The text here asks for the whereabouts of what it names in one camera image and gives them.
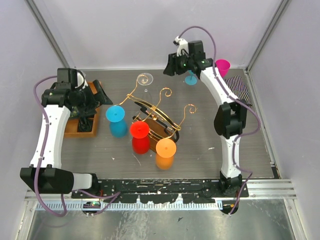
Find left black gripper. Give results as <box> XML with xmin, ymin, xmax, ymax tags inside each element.
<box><xmin>73</xmin><ymin>79</ymin><xmax>113</xmax><ymax>117</ymax></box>

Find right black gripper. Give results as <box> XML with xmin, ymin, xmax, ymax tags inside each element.
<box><xmin>162</xmin><ymin>51</ymin><xmax>193</xmax><ymax>77</ymax></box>

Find blue wine glass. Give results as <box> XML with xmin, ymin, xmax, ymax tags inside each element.
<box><xmin>105</xmin><ymin>105</ymin><xmax>128</xmax><ymax>138</ymax></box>
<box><xmin>184</xmin><ymin>70</ymin><xmax>198</xmax><ymax>86</ymax></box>

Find clear champagne flute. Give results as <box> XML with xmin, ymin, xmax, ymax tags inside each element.
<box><xmin>136</xmin><ymin>72</ymin><xmax>154</xmax><ymax>93</ymax></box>

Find pink wine glass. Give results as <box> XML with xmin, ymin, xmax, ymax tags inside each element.
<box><xmin>215</xmin><ymin>59</ymin><xmax>231</xmax><ymax>78</ymax></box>

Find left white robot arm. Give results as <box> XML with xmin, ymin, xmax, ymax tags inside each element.
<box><xmin>19</xmin><ymin>68</ymin><xmax>113</xmax><ymax>198</ymax></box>

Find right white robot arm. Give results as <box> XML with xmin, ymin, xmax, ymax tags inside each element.
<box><xmin>163</xmin><ymin>37</ymin><xmax>247</xmax><ymax>197</ymax></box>

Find red wine glass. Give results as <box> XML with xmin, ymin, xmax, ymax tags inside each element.
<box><xmin>130</xmin><ymin>121</ymin><xmax>150</xmax><ymax>155</ymax></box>

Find orange wine glass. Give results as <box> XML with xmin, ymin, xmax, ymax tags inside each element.
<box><xmin>155</xmin><ymin>138</ymin><xmax>177</xmax><ymax>170</ymax></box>

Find dark patterned rolled cloth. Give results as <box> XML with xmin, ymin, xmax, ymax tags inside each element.
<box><xmin>77</xmin><ymin>115</ymin><xmax>94</xmax><ymax>133</ymax></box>

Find green patterned rolled cloth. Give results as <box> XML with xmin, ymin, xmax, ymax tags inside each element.
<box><xmin>69</xmin><ymin>106</ymin><xmax>85</xmax><ymax>120</ymax></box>

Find wooden compartment tray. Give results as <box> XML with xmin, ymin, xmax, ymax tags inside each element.
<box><xmin>64</xmin><ymin>92</ymin><xmax>100</xmax><ymax>138</ymax></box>

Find striped black white cloth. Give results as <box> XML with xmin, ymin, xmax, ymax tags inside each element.
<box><xmin>224</xmin><ymin>75</ymin><xmax>253</xmax><ymax>107</ymax></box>

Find gold wire glass rack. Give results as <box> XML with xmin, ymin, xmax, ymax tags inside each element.
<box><xmin>118</xmin><ymin>79</ymin><xmax>197</xmax><ymax>152</ymax></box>

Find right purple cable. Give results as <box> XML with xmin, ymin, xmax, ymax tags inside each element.
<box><xmin>178</xmin><ymin>25</ymin><xmax>261</xmax><ymax>216</ymax></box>

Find purple cable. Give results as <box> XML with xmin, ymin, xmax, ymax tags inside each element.
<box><xmin>33</xmin><ymin>74</ymin><xmax>122</xmax><ymax>217</ymax></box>
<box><xmin>178</xmin><ymin>25</ymin><xmax>261</xmax><ymax>216</ymax></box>

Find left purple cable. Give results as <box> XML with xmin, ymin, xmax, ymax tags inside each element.
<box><xmin>33</xmin><ymin>74</ymin><xmax>122</xmax><ymax>217</ymax></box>

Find black mounting base plate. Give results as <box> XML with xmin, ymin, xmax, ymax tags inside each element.
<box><xmin>71</xmin><ymin>177</ymin><xmax>248</xmax><ymax>205</ymax></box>

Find grey slotted cable duct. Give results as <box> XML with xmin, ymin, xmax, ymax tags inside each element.
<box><xmin>37</xmin><ymin>201</ymin><xmax>223</xmax><ymax>212</ymax></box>

